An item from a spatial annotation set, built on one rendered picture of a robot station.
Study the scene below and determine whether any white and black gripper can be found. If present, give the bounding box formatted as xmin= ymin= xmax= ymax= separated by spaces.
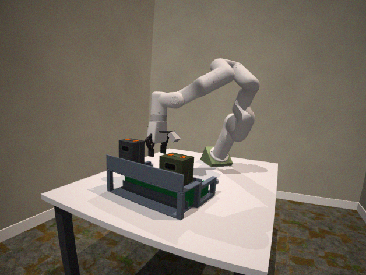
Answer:
xmin=145 ymin=121 xmax=169 ymax=157

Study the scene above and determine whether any green bin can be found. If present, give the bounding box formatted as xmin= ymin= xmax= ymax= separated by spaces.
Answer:
xmin=166 ymin=186 xmax=209 ymax=207
xmin=125 ymin=176 xmax=145 ymax=187
xmin=145 ymin=183 xmax=166 ymax=194

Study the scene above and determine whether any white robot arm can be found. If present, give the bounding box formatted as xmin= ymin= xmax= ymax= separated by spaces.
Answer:
xmin=150 ymin=58 xmax=260 ymax=162

